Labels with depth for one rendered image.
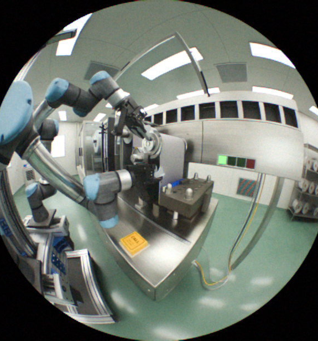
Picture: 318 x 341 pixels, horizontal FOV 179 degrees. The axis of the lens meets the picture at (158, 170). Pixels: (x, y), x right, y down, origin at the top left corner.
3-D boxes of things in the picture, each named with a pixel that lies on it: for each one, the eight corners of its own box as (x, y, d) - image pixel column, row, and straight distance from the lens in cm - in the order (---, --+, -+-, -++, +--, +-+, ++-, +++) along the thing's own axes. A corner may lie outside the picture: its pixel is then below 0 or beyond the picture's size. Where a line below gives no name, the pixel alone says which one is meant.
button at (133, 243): (120, 243, 41) (119, 239, 39) (135, 234, 43) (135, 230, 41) (131, 256, 37) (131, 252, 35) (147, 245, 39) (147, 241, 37)
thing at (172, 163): (159, 188, 51) (160, 151, 47) (181, 179, 69) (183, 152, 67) (160, 189, 51) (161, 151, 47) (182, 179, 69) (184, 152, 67)
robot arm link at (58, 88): (24, 120, 82) (62, 67, 40) (36, 120, 84) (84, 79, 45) (21, 140, 79) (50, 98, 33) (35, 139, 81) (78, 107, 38)
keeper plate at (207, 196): (201, 211, 58) (204, 193, 53) (206, 203, 66) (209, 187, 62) (205, 212, 57) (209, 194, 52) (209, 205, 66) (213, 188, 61)
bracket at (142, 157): (134, 206, 60) (132, 152, 51) (142, 202, 64) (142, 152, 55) (139, 210, 57) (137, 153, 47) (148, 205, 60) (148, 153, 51)
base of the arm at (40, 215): (31, 222, 93) (25, 209, 89) (37, 211, 103) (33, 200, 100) (45, 222, 84) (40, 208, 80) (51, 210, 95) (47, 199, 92)
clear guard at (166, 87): (105, 91, 151) (106, 91, 151) (128, 119, 150) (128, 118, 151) (175, 35, 87) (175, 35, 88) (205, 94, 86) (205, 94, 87)
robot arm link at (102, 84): (90, 84, 52) (106, 71, 51) (106, 101, 49) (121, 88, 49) (83, 83, 44) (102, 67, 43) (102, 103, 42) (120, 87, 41)
